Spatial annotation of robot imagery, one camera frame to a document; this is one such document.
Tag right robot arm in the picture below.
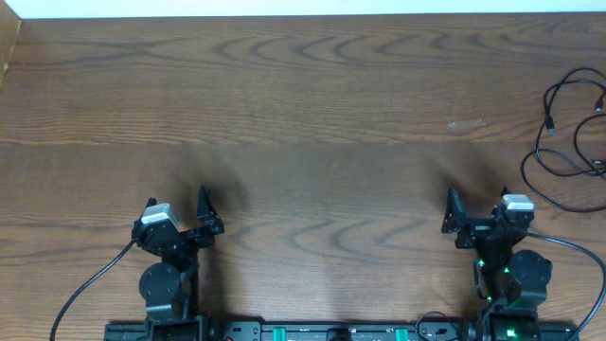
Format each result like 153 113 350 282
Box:
441 188 552 340

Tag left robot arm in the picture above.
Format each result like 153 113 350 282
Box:
132 186 224 340

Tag clear tape strip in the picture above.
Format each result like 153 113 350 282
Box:
448 119 487 129

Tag cardboard panel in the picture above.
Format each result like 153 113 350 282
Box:
0 0 22 84

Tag left camera black cable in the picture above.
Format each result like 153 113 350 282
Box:
49 239 141 341

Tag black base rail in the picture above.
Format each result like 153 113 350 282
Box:
103 319 579 341

